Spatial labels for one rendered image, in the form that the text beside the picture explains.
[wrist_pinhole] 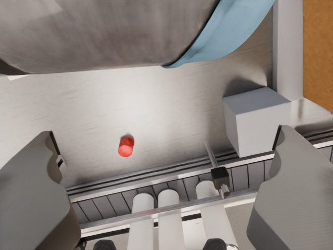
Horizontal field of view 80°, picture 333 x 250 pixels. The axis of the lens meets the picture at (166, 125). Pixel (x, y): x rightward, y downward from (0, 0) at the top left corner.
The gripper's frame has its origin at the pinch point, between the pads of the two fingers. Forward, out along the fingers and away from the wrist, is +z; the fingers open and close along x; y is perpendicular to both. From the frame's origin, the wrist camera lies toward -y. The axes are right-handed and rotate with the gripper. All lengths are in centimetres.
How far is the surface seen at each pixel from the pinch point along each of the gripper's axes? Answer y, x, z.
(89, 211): 38.1, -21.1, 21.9
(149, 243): 32.7, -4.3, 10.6
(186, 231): 49, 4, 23
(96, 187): 32.3, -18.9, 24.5
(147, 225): 32.4, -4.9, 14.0
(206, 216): 29.9, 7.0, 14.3
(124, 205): 36.5, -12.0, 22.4
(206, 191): 29.3, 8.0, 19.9
